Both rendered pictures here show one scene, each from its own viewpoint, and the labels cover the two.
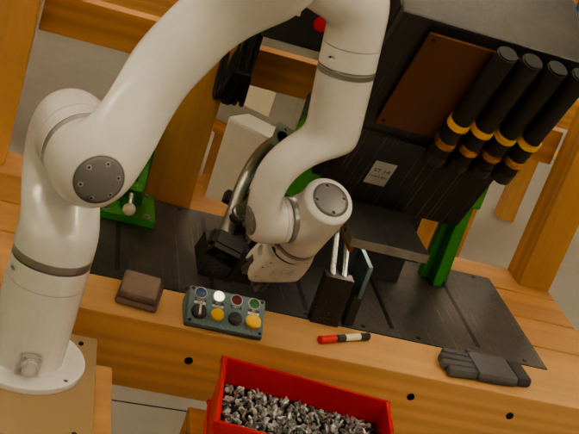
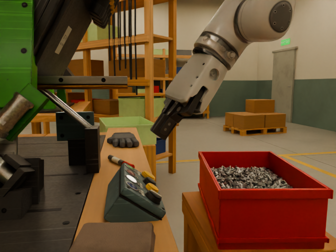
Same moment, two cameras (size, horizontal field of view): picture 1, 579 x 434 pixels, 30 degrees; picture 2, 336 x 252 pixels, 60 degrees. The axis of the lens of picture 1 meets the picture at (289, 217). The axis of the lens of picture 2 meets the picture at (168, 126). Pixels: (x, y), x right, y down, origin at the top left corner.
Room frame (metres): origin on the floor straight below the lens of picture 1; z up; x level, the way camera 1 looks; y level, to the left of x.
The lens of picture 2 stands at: (1.69, 0.55, 1.11)
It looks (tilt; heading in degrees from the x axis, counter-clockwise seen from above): 8 degrees down; 276
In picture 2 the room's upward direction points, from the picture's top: straight up
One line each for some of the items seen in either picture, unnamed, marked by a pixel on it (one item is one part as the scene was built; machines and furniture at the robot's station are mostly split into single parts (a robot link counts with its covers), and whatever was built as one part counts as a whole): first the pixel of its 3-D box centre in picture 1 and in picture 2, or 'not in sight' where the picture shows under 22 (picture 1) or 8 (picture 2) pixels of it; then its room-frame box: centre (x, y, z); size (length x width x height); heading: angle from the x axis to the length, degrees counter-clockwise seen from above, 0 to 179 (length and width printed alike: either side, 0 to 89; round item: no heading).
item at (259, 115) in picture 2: not in sight; (254, 116); (0.39, -6.42, 0.37); 1.20 x 0.80 x 0.74; 26
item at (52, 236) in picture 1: (67, 175); not in sight; (1.44, 0.33, 1.24); 0.19 x 0.12 x 0.24; 30
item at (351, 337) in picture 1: (344, 337); (120, 162); (1.90, -0.18, 0.91); 0.13 x 0.02 x 0.02; 132
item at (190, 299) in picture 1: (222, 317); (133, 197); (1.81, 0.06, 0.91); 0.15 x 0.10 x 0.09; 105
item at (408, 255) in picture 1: (368, 211); (47, 82); (2.07, -0.15, 1.11); 0.39 x 0.16 x 0.03; 15
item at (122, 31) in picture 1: (314, 80); not in sight; (2.50, 0.05, 1.23); 1.30 x 0.05 x 0.09; 105
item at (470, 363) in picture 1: (481, 365); (121, 139); (1.97, -0.47, 0.91); 0.20 x 0.11 x 0.03; 109
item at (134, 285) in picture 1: (140, 289); (113, 244); (1.79, 0.22, 0.91); 0.10 x 0.08 x 0.03; 5
